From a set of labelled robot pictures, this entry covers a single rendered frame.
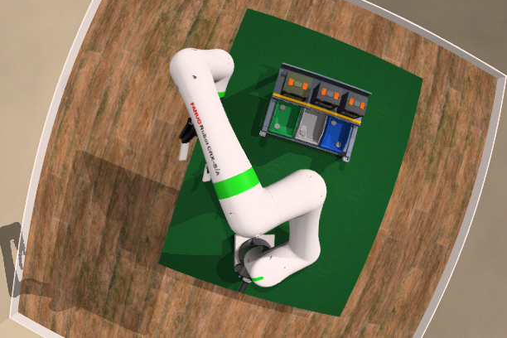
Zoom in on blue open bin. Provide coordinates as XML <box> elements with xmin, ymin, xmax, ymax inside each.
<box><xmin>319</xmin><ymin>116</ymin><xmax>352</xmax><ymax>152</ymax></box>

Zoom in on grey storage bin shelf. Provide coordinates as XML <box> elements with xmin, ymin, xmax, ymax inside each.
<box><xmin>259</xmin><ymin>63</ymin><xmax>372</xmax><ymax>162</ymax></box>

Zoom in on green bin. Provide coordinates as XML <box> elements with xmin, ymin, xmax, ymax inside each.
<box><xmin>269</xmin><ymin>99</ymin><xmax>302</xmax><ymax>138</ymax></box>

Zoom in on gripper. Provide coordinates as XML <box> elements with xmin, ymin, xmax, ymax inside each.
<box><xmin>179</xmin><ymin>118</ymin><xmax>211</xmax><ymax>181</ymax></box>

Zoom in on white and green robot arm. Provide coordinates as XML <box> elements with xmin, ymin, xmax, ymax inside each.
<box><xmin>170</xmin><ymin>48</ymin><xmax>326</xmax><ymax>293</ymax></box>

